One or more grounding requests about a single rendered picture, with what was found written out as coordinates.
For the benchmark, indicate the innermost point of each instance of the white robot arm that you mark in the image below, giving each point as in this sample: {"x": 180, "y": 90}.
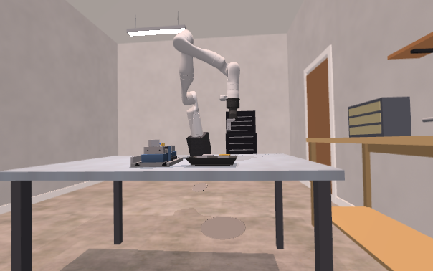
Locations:
{"x": 184, "y": 43}

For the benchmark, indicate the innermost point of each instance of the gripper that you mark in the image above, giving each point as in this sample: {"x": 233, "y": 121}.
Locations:
{"x": 232, "y": 99}

